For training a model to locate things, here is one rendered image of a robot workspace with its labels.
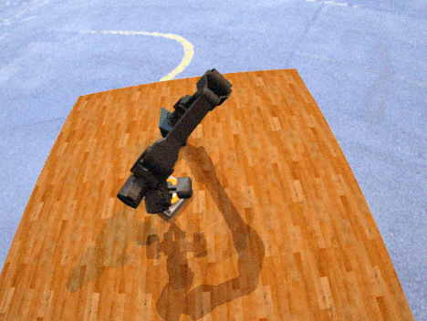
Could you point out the orange round plate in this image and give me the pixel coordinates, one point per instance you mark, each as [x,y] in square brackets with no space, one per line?
[175,197]

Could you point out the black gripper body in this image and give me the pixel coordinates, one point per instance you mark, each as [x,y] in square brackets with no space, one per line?
[183,187]

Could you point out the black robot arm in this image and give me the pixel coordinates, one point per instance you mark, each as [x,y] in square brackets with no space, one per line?
[155,165]

